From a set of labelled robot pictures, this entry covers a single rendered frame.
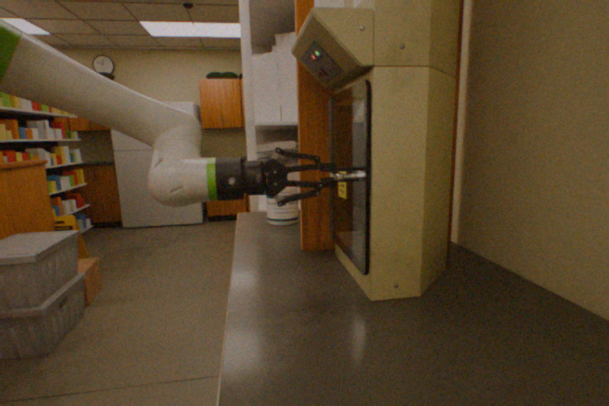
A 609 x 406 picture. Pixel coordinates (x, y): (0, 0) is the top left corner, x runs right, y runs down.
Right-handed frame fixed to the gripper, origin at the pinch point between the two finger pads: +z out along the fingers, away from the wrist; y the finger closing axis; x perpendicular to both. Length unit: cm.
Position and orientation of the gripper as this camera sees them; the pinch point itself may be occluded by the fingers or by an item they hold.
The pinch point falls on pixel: (336, 174)
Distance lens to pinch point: 82.5
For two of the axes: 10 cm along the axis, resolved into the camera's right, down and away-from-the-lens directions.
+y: -0.2, -9.8, -1.9
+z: 9.9, -0.5, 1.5
